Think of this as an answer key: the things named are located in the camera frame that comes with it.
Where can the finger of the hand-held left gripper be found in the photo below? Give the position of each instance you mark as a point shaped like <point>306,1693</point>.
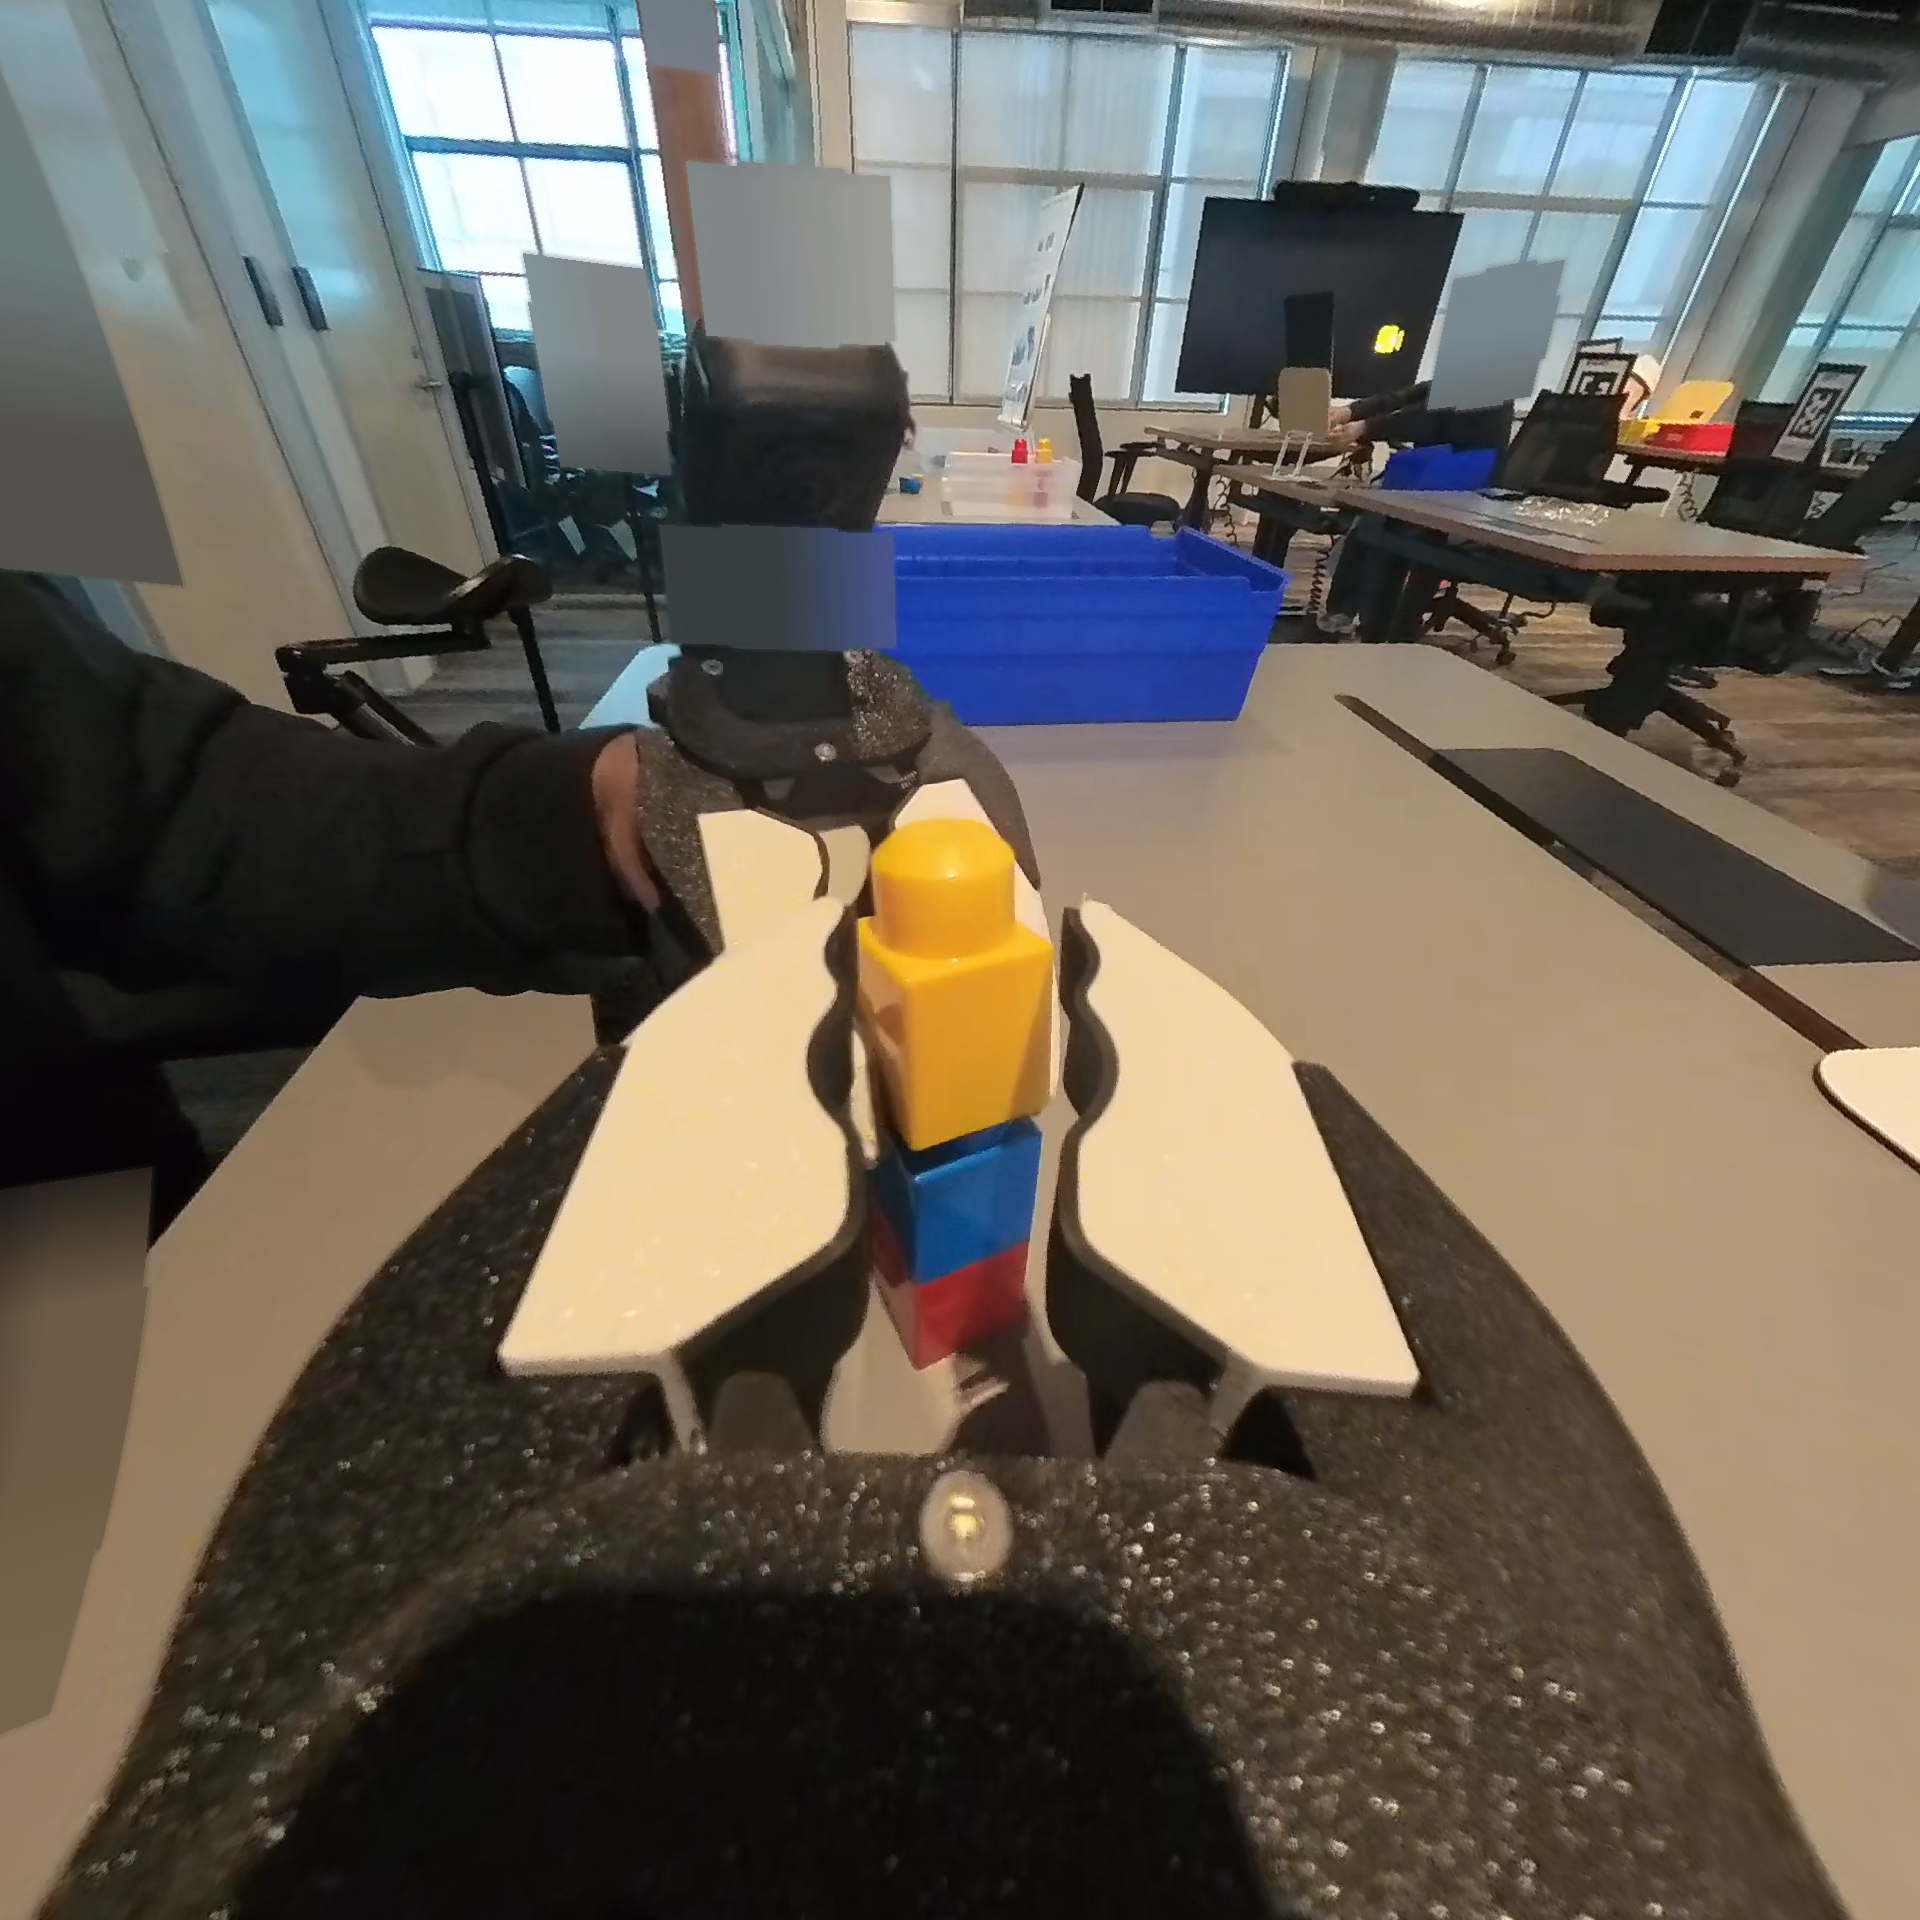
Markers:
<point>759,879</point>
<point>960,801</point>

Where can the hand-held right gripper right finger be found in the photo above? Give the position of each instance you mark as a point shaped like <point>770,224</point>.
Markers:
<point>1245,1184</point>

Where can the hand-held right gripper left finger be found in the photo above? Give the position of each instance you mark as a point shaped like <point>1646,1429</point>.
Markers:
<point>674,1184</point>

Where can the blue plastic bin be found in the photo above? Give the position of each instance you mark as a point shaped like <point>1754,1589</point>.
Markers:
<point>1081,631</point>

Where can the yellow mega block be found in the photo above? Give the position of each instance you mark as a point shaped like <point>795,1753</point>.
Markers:
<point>960,1034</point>

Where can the blue mega block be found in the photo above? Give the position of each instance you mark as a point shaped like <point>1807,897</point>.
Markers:
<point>960,1201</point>

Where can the red mega block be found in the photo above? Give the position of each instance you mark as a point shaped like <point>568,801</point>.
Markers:
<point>960,1313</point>

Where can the person's left forearm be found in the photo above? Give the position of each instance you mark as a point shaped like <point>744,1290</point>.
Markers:
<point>300,840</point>

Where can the person's left hand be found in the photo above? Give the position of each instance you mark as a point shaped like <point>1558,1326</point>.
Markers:
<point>623,810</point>

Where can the clear plastic box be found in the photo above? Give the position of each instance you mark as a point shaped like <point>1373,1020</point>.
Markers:
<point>975,488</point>

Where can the white poster board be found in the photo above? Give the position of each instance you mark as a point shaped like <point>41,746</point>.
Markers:
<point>1042,300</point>

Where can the brown wooden desk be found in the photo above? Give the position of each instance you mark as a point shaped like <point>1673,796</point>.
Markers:
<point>1200,441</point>
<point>1650,541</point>

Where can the large black monitor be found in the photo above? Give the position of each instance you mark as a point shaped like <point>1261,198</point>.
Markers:
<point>1245,300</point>

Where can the tan cardboard box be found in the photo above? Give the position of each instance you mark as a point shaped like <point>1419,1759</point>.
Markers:
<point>1304,403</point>

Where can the small blue box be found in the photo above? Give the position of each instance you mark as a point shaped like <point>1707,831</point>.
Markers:
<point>1441,468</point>

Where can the person's dark clothed body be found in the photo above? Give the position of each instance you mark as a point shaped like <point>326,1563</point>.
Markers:
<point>74,1095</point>

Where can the white round object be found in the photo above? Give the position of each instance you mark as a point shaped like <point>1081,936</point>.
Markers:
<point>1882,1102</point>

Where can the printed tag stand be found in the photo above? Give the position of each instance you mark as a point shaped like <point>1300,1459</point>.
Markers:
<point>1603,370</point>
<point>1823,412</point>

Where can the yellow bin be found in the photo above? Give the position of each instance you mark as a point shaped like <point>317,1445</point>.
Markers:
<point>1688,403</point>

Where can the red bin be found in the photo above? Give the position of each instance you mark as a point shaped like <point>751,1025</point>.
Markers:
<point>1725,439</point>

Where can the black camera bar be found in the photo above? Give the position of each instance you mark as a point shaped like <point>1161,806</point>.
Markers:
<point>1343,192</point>

